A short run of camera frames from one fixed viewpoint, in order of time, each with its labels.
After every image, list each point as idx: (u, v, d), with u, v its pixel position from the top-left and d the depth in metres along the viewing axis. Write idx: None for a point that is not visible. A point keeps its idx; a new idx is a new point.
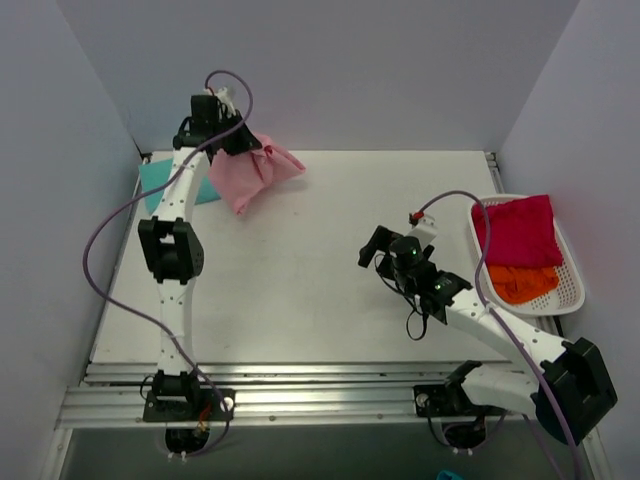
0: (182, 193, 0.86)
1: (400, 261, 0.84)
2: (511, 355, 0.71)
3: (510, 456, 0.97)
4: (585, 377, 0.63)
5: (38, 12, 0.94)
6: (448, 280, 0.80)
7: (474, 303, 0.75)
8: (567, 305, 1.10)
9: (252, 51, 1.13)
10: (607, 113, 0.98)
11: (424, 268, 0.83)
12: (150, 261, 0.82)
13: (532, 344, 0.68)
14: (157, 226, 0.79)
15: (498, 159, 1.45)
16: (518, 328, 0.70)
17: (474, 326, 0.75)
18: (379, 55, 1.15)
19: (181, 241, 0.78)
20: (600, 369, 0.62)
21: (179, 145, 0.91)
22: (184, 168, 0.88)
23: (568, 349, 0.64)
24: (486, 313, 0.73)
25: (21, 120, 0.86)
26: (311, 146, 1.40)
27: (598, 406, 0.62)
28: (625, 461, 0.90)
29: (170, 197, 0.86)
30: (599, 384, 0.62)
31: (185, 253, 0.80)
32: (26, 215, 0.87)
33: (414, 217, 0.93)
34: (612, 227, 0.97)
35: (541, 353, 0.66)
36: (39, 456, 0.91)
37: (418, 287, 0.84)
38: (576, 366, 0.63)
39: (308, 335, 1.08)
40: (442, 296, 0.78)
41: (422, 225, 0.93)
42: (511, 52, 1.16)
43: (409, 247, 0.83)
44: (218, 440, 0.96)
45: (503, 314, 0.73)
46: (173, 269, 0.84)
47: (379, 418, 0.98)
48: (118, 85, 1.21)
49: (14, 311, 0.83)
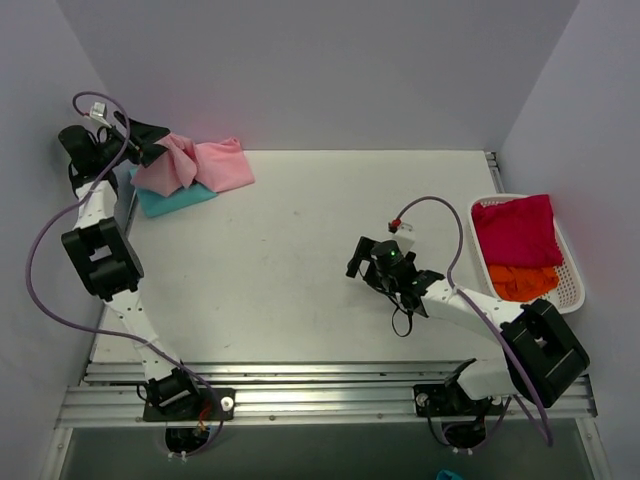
0: (98, 204, 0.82)
1: (382, 263, 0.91)
2: (482, 329, 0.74)
3: (511, 455, 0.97)
4: (552, 340, 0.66)
5: (38, 13, 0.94)
6: (424, 275, 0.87)
7: (445, 289, 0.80)
8: (567, 304, 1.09)
9: (251, 51, 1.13)
10: (606, 113, 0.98)
11: (403, 268, 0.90)
12: (84, 279, 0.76)
13: (495, 311, 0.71)
14: (84, 236, 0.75)
15: (498, 159, 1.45)
16: (482, 300, 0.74)
17: (448, 310, 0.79)
18: (378, 55, 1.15)
19: (115, 237, 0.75)
20: (561, 326, 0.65)
21: (79, 186, 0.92)
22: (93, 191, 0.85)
23: (526, 309, 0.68)
24: (454, 294, 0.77)
25: (21, 119, 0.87)
26: (312, 146, 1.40)
27: (571, 367, 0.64)
28: (627, 462, 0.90)
29: (86, 212, 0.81)
30: (565, 343, 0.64)
31: (121, 246, 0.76)
32: (25, 215, 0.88)
33: (393, 224, 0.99)
34: (613, 227, 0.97)
35: (506, 314, 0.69)
36: (39, 455, 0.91)
37: (399, 285, 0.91)
38: (536, 326, 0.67)
39: (306, 333, 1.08)
40: (418, 289, 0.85)
41: (400, 232, 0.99)
42: (510, 52, 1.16)
43: (387, 249, 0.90)
44: (215, 433, 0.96)
45: (470, 293, 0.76)
46: (111, 272, 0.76)
47: (379, 417, 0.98)
48: (119, 87, 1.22)
49: (15, 310, 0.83)
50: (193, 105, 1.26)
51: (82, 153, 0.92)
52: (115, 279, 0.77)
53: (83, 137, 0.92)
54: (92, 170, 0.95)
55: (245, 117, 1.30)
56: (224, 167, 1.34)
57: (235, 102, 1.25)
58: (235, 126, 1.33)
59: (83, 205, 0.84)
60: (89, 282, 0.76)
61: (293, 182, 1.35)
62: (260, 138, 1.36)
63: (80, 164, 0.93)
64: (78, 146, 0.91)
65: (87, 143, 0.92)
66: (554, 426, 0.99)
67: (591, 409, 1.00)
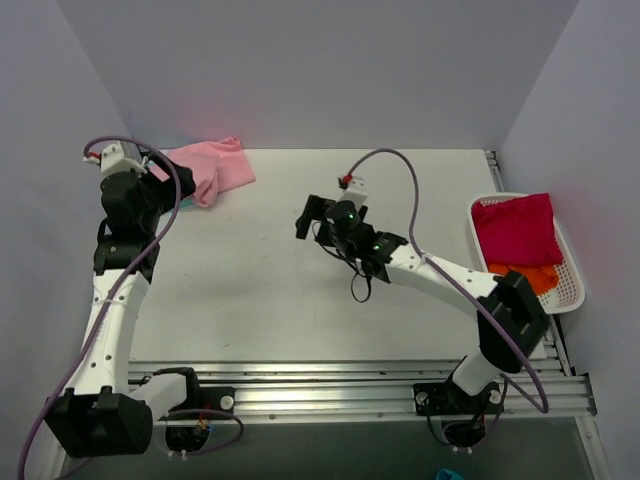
0: (110, 344, 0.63)
1: (338, 228, 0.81)
2: (450, 297, 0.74)
3: (512, 454, 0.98)
4: (520, 307, 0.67)
5: (34, 12, 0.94)
6: (385, 240, 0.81)
7: (411, 257, 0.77)
8: (567, 303, 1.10)
9: (250, 50, 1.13)
10: (606, 113, 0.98)
11: (362, 231, 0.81)
12: (76, 451, 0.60)
13: (468, 284, 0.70)
14: (74, 407, 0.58)
15: (498, 158, 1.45)
16: (454, 270, 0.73)
17: (417, 280, 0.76)
18: (377, 54, 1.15)
19: (112, 427, 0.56)
20: (531, 295, 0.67)
21: (101, 267, 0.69)
22: (111, 303, 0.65)
23: (500, 281, 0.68)
24: (423, 264, 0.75)
25: (18, 119, 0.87)
26: (311, 145, 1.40)
27: (537, 334, 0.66)
28: (626, 462, 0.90)
29: (95, 354, 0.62)
30: (532, 310, 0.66)
31: (122, 436, 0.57)
32: (22, 214, 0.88)
33: (344, 181, 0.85)
34: (613, 227, 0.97)
35: (478, 287, 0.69)
36: (39, 454, 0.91)
37: (356, 250, 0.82)
38: (507, 296, 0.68)
39: (306, 333, 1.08)
40: (381, 255, 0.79)
41: (351, 189, 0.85)
42: (509, 51, 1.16)
43: (345, 212, 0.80)
44: (225, 442, 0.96)
45: (438, 261, 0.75)
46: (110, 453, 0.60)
47: (379, 416, 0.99)
48: (117, 86, 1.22)
49: (13, 309, 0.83)
50: (192, 104, 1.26)
51: (120, 210, 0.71)
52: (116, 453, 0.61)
53: (127, 191, 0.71)
54: (130, 236, 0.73)
55: (245, 116, 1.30)
56: (229, 167, 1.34)
57: (235, 100, 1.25)
58: (235, 125, 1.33)
59: (99, 332, 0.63)
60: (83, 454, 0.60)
61: (293, 181, 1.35)
62: (259, 137, 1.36)
63: (116, 224, 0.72)
64: (117, 203, 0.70)
65: (129, 200, 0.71)
66: (553, 425, 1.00)
67: (591, 408, 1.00)
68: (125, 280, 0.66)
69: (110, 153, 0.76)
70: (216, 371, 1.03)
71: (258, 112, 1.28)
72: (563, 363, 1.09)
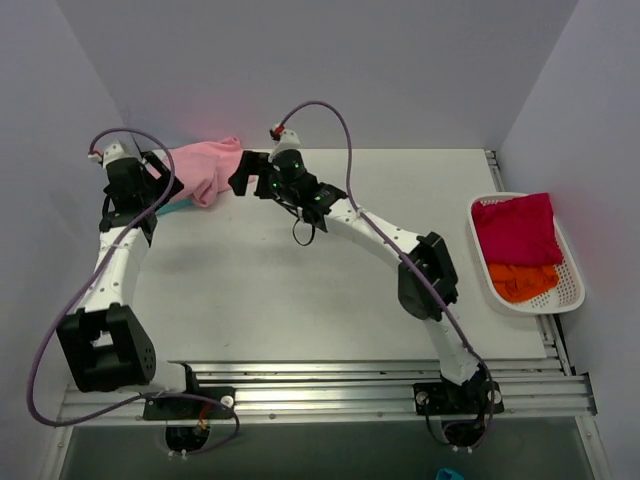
0: (115, 276, 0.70)
1: (283, 175, 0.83)
2: (378, 251, 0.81)
3: (511, 454, 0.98)
4: (433, 265, 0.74)
5: (36, 12, 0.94)
6: (327, 193, 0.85)
7: (348, 211, 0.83)
8: (567, 303, 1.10)
9: (250, 50, 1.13)
10: (606, 113, 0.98)
11: (307, 181, 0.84)
12: (83, 380, 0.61)
13: (394, 240, 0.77)
14: (85, 322, 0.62)
15: (498, 158, 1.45)
16: (386, 227, 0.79)
17: (352, 232, 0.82)
18: (378, 54, 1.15)
19: (120, 330, 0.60)
20: (445, 255, 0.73)
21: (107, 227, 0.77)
22: (116, 247, 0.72)
23: (421, 242, 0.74)
24: (359, 218, 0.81)
25: (18, 119, 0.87)
26: (311, 145, 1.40)
27: (445, 289, 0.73)
28: (626, 462, 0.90)
29: (101, 282, 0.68)
30: (444, 268, 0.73)
31: (128, 342, 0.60)
32: (22, 215, 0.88)
33: (275, 132, 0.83)
34: (613, 227, 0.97)
35: (401, 243, 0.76)
36: (39, 454, 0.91)
37: (299, 200, 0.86)
38: (426, 255, 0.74)
39: (306, 333, 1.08)
40: (322, 206, 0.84)
41: (286, 139, 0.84)
42: (509, 51, 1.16)
43: (291, 160, 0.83)
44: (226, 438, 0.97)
45: (373, 217, 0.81)
46: (116, 377, 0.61)
47: (379, 416, 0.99)
48: (118, 86, 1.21)
49: (13, 310, 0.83)
50: (193, 104, 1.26)
51: (124, 183, 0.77)
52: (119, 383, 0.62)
53: (129, 166, 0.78)
54: (132, 206, 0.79)
55: (245, 116, 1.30)
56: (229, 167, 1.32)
57: (235, 101, 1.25)
58: (235, 125, 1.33)
59: (104, 268, 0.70)
60: (89, 385, 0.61)
61: None
62: (260, 137, 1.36)
63: (118, 196, 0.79)
64: (120, 176, 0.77)
65: (132, 175, 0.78)
66: (553, 425, 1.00)
67: (591, 407, 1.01)
68: (129, 231, 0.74)
69: (110, 149, 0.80)
70: (217, 371, 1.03)
71: (259, 112, 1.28)
72: (563, 363, 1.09)
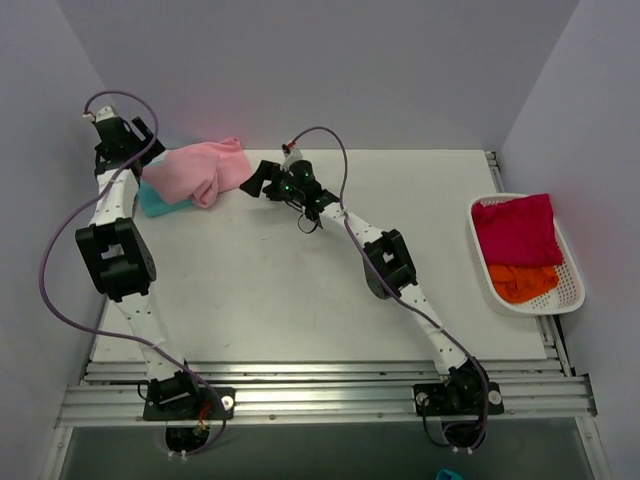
0: (116, 201, 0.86)
1: (296, 179, 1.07)
2: None
3: (511, 455, 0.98)
4: (395, 256, 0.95)
5: (36, 11, 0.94)
6: (325, 196, 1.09)
7: (336, 210, 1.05)
8: (567, 304, 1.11)
9: (250, 50, 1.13)
10: (606, 113, 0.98)
11: (312, 186, 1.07)
12: (99, 281, 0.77)
13: (365, 233, 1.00)
14: (98, 233, 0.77)
15: (498, 158, 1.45)
16: (359, 224, 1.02)
17: (338, 226, 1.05)
18: (378, 54, 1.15)
19: (129, 236, 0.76)
20: (403, 248, 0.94)
21: (102, 172, 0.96)
22: (114, 183, 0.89)
23: (383, 235, 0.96)
24: (342, 216, 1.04)
25: (17, 119, 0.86)
26: (312, 146, 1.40)
27: (404, 275, 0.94)
28: (626, 463, 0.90)
29: (105, 207, 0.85)
30: (401, 258, 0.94)
31: (134, 245, 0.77)
32: (21, 216, 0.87)
33: (288, 146, 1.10)
34: (613, 227, 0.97)
35: (370, 237, 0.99)
36: (39, 455, 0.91)
37: (305, 200, 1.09)
38: (389, 246, 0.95)
39: (306, 333, 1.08)
40: (318, 207, 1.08)
41: (294, 152, 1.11)
42: (510, 51, 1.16)
43: (302, 170, 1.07)
44: (215, 436, 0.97)
45: (352, 217, 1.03)
46: (124, 275, 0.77)
47: (379, 416, 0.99)
48: (117, 85, 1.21)
49: (12, 311, 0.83)
50: (193, 104, 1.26)
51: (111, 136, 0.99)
52: (126, 281, 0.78)
53: (115, 120, 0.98)
54: (119, 156, 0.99)
55: (245, 116, 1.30)
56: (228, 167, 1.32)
57: (235, 101, 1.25)
58: (235, 125, 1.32)
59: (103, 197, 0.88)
60: (103, 286, 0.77)
61: None
62: (260, 137, 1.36)
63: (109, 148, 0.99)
64: (107, 126, 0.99)
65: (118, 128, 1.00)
66: (552, 425, 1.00)
67: (590, 408, 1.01)
68: (122, 171, 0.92)
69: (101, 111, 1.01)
70: (218, 371, 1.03)
71: (259, 111, 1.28)
72: (563, 363, 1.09)
